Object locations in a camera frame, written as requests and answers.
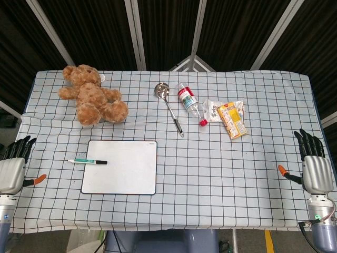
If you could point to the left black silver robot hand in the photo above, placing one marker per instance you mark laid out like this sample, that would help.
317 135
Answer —
11 174

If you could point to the yellow snack package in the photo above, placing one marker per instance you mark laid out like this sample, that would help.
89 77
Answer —
233 118

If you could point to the clear bottle with red cap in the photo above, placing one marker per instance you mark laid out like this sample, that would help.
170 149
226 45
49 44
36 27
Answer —
187 98

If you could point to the white metal partition post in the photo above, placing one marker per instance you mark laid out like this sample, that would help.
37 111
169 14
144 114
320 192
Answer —
50 31
273 34
135 34
198 26

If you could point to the white dry-erase board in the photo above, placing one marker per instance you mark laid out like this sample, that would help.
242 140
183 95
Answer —
123 171

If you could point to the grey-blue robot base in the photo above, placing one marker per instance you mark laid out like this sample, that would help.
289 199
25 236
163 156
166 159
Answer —
163 241

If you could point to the white black grid tablecloth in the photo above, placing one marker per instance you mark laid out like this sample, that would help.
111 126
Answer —
210 171

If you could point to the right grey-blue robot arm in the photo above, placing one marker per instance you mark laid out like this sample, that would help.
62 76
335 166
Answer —
322 232

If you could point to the brown plush teddy bear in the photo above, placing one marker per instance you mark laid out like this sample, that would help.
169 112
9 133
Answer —
89 97

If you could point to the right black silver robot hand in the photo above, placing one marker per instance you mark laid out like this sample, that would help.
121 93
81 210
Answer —
317 174

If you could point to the white triangular partition foot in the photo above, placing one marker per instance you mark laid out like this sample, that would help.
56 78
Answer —
193 63

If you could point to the white crumpled snack bag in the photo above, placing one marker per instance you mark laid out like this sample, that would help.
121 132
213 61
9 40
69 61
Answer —
210 110

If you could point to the green white marker pen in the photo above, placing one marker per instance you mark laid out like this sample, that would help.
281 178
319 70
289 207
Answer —
87 161

